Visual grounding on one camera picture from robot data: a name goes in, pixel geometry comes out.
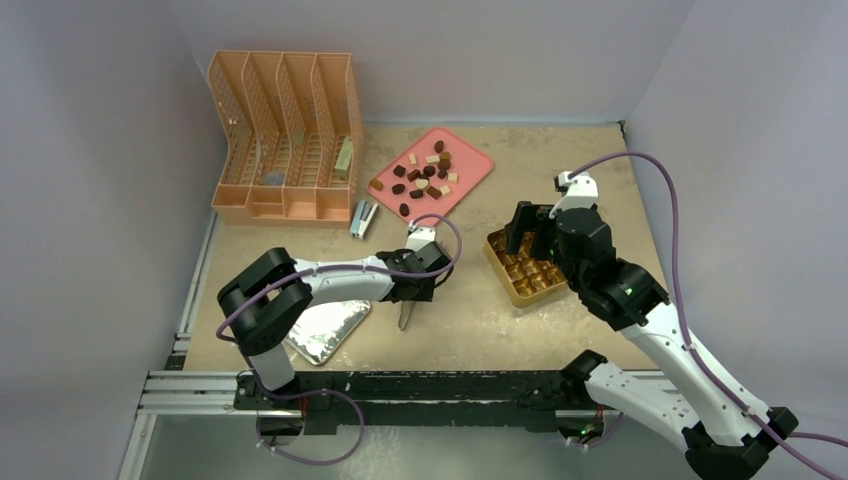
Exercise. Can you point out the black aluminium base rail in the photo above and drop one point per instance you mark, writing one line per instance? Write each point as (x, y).
(537, 401)

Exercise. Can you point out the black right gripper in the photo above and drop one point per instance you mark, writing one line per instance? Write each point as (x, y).
(536, 225)

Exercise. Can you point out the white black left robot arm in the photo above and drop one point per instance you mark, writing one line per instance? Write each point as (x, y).
(263, 303)

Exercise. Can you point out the pink plastic tray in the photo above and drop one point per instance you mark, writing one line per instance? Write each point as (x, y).
(461, 168)

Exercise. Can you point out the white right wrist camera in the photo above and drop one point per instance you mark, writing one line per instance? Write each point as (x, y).
(581, 191)

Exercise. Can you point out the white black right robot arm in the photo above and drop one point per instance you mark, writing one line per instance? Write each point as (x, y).
(723, 430)

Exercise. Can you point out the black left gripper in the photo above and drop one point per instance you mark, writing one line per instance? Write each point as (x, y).
(425, 292)

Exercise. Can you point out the gold chocolate box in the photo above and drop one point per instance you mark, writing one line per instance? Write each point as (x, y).
(526, 280)

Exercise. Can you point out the pink tongs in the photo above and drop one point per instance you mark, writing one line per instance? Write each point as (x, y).
(406, 311)

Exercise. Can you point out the silver foil tray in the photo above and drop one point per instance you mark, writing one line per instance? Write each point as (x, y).
(322, 329)

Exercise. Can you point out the green eraser block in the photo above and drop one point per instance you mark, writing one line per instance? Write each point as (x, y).
(344, 158)

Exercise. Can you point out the grey blue stapler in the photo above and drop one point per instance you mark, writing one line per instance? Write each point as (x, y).
(364, 214)

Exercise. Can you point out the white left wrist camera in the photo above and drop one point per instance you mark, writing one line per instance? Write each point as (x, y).
(420, 236)

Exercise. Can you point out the orange plastic file organizer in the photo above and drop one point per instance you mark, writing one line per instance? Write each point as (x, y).
(284, 115)

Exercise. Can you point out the dark chocolate piece bottom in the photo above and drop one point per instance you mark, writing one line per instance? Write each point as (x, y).
(434, 192)

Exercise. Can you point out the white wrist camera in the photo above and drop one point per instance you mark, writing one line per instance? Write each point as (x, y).
(581, 191)
(420, 236)

